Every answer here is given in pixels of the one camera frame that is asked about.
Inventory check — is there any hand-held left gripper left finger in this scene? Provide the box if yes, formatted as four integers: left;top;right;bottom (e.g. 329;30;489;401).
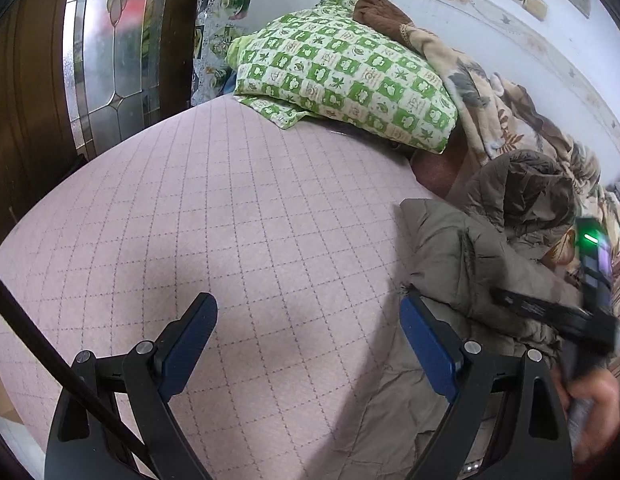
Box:
44;292;219;480

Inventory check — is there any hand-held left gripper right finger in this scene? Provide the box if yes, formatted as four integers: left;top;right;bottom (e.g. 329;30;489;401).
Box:
399;292;575;480

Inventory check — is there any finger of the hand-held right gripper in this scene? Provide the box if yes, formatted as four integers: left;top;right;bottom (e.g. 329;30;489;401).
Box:
490;286;593;333

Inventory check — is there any grey-olive puffer jacket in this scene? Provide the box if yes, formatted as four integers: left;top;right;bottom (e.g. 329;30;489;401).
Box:
335;150;591;480

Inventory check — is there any person's right hand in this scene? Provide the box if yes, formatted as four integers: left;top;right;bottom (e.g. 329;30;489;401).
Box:
550;360;620;466

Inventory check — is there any pink quilted bed mattress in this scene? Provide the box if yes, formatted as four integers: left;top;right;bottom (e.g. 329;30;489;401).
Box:
0;94;491;480

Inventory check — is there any maroon cloth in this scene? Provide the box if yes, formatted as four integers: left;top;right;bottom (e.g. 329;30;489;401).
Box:
410;130;478;202

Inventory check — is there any beige floral blanket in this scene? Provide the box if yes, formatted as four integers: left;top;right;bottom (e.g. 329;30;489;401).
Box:
405;25;620;283

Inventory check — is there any green checked pillow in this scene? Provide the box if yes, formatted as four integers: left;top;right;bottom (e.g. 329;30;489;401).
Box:
225;0;460;155

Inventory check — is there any stained glass wooden door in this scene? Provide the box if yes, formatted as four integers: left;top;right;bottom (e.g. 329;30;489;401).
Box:
0;0;203;256

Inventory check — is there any green printed curtain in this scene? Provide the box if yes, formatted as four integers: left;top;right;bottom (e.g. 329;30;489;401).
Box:
190;0;254;108

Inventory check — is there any brown cloth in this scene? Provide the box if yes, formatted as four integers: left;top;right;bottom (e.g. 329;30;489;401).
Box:
352;0;416;46

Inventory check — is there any black cable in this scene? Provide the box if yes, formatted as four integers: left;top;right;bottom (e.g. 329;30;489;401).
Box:
0;267;151;480

